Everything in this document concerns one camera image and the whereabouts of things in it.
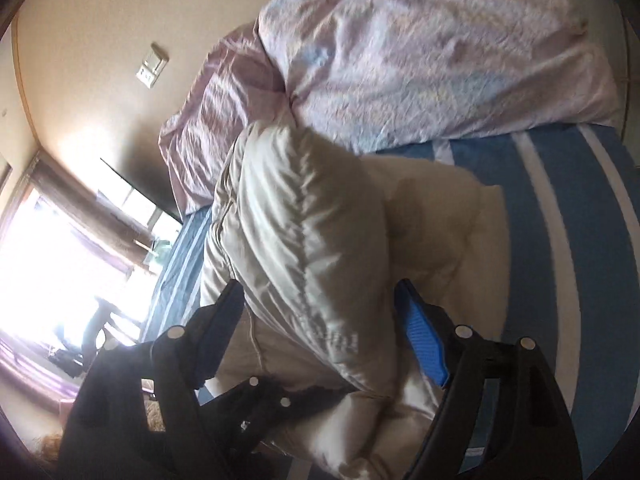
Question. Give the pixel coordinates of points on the black television screen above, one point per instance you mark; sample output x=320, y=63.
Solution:
x=125, y=175

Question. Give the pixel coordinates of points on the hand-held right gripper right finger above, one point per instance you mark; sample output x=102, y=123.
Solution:
x=422, y=340

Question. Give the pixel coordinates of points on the black floor stand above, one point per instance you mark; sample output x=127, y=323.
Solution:
x=94, y=325

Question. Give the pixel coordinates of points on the pink floral duvet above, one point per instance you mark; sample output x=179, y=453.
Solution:
x=425, y=60

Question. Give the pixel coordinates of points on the brown curtain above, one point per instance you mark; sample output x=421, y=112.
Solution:
x=85, y=200

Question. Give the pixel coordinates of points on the blue striped bed sheet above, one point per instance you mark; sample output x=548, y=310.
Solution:
x=565, y=200

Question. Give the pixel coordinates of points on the bright window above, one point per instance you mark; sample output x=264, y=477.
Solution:
x=45, y=270

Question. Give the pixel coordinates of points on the white puffer jacket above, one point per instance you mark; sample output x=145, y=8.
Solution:
x=300, y=240

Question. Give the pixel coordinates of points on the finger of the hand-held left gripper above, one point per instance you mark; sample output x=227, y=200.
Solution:
x=270, y=395

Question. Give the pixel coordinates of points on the beige fuzzy garment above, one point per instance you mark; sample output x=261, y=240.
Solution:
x=155, y=415

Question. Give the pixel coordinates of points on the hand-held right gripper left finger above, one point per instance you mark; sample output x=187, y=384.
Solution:
x=220, y=340

